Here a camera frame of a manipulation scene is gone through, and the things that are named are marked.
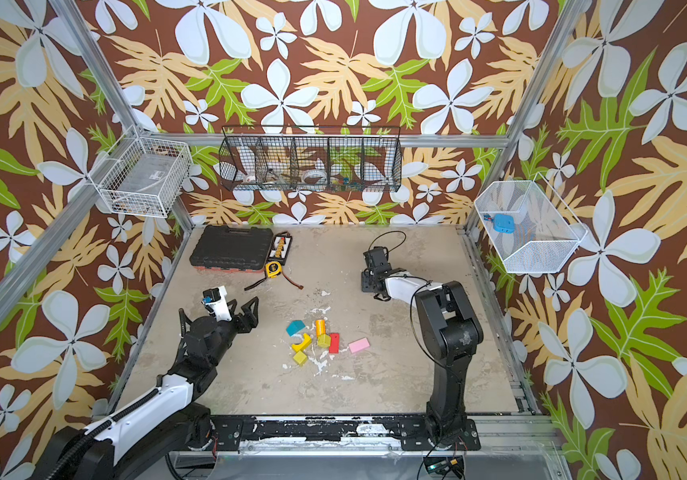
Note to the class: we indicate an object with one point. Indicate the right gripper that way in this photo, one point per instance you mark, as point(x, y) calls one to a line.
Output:
point(372, 278)

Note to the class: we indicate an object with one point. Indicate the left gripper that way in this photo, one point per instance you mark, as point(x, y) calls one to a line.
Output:
point(251, 319)

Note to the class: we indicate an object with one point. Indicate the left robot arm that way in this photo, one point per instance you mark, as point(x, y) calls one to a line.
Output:
point(167, 418)

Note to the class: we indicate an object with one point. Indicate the pink wood block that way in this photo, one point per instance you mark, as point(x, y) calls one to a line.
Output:
point(359, 345)

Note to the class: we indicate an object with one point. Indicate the teal wood block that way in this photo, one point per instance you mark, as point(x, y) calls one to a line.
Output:
point(296, 327)

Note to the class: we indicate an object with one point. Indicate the yellow-green cube block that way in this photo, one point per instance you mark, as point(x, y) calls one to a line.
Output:
point(324, 340)

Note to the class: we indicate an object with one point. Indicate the red wood block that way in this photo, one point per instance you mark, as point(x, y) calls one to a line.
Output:
point(335, 344)

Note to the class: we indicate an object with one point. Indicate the yellow arch block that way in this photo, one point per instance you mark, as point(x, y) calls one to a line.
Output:
point(304, 344)

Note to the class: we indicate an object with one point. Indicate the yellow cube block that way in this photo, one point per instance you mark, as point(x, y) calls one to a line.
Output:
point(300, 358)

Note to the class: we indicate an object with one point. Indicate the black tool case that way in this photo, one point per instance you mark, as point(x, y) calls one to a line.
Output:
point(228, 248)

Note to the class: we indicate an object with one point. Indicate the yellow tape measure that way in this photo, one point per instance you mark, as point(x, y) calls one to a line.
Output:
point(273, 269)

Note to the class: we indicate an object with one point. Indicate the blue object in basket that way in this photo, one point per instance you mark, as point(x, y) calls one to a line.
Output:
point(501, 223)

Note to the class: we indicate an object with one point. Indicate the white mesh basket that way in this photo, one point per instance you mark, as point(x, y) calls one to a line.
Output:
point(547, 230)

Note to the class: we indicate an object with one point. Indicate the electronics board with led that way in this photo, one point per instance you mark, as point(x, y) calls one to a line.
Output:
point(444, 467)

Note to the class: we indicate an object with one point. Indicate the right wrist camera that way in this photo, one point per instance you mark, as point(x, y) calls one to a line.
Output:
point(377, 260)

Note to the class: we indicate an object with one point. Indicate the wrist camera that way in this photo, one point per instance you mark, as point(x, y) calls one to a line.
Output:
point(377, 260)
point(216, 303)

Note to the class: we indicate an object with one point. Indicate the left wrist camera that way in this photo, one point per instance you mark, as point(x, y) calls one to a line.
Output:
point(216, 303)

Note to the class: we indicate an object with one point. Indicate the black wire basket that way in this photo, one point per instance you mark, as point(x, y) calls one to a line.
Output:
point(313, 158)

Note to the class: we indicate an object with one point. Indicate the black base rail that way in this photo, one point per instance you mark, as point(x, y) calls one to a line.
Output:
point(408, 432)

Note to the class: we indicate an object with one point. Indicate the white wire basket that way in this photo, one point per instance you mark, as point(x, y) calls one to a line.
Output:
point(142, 174)

